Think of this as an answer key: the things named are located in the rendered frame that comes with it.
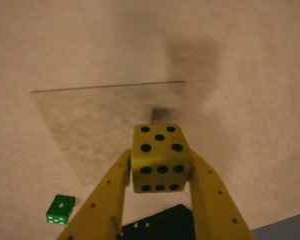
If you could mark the yellow die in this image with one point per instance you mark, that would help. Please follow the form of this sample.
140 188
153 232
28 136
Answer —
161 158

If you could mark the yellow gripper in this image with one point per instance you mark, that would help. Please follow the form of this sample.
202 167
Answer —
216 216

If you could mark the green die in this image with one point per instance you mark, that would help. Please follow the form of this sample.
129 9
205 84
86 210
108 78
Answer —
61 209

